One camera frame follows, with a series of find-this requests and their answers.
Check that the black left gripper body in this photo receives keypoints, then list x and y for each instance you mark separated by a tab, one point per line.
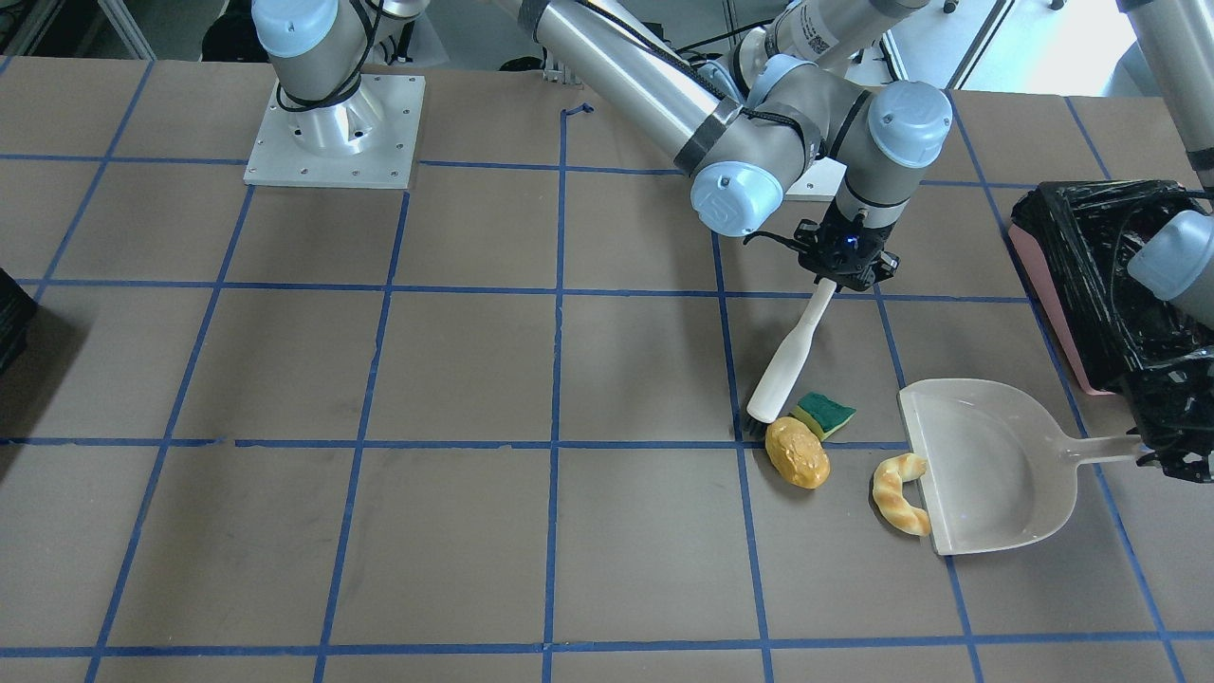
1172	446

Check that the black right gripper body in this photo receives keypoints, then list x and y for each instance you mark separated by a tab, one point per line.
813	249

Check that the green yellow sponge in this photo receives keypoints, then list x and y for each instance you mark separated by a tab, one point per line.
822	415

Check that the white plastic dustpan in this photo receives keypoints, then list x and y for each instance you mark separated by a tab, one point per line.
1001	473

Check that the yellow potato-shaped bread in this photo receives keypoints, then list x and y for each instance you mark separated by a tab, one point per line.
797	453

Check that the twisted croissant bread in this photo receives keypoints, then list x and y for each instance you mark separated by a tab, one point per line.
888	493

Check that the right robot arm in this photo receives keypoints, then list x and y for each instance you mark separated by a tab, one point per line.
743	132

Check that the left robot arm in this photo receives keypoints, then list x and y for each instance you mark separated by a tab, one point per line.
1176	45

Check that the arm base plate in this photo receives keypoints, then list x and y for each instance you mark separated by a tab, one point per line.
366	142

